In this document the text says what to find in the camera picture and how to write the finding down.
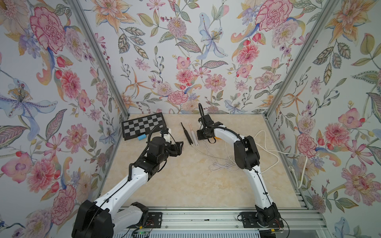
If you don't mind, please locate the aluminium mounting rail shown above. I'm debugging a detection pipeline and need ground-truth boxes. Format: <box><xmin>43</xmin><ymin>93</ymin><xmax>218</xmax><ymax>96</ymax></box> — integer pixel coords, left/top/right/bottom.
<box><xmin>72</xmin><ymin>208</ymin><xmax>328</xmax><ymax>232</ymax></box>

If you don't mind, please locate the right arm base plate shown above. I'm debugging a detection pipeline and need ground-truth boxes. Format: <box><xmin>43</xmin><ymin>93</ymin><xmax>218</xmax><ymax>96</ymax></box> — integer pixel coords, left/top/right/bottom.
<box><xmin>237</xmin><ymin>212</ymin><xmax>284</xmax><ymax>229</ymax></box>

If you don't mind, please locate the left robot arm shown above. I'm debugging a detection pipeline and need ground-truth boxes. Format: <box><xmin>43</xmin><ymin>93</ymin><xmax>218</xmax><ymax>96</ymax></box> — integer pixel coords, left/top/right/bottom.
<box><xmin>71</xmin><ymin>123</ymin><xmax>184</xmax><ymax>238</ymax></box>

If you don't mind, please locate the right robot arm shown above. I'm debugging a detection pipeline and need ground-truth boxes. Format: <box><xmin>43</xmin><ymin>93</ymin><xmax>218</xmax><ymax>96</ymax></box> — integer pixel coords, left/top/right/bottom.
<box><xmin>197</xmin><ymin>104</ymin><xmax>284</xmax><ymax>228</ymax></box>

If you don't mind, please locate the white pink electric toothbrush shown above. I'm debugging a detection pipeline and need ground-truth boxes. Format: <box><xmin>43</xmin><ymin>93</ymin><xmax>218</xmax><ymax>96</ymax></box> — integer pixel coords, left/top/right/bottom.
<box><xmin>189</xmin><ymin>124</ymin><xmax>199</xmax><ymax>146</ymax></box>

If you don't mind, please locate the black electric toothbrush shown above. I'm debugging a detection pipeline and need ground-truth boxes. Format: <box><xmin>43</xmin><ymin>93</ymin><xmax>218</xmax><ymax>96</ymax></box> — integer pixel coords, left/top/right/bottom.
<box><xmin>181</xmin><ymin>123</ymin><xmax>193</xmax><ymax>145</ymax></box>

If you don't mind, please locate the blue cylinder block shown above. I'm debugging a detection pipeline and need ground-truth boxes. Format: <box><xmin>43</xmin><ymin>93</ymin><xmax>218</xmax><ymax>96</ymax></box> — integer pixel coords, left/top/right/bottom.
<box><xmin>138</xmin><ymin>134</ymin><xmax>146</xmax><ymax>141</ymax></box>

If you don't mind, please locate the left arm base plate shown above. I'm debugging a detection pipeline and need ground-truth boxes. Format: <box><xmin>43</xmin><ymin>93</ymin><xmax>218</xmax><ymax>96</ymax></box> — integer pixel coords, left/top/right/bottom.
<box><xmin>128</xmin><ymin>212</ymin><xmax>163</xmax><ymax>229</ymax></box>

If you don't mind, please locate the black white checkerboard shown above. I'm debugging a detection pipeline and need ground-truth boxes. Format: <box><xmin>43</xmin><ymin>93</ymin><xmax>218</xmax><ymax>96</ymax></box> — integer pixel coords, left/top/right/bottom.
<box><xmin>122</xmin><ymin>113</ymin><xmax>166</xmax><ymax>140</ymax></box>

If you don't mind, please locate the white power strip cord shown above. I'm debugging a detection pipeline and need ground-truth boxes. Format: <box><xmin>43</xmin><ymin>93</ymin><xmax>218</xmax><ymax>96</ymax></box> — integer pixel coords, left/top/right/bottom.
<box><xmin>252</xmin><ymin>129</ymin><xmax>308</xmax><ymax>189</ymax></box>

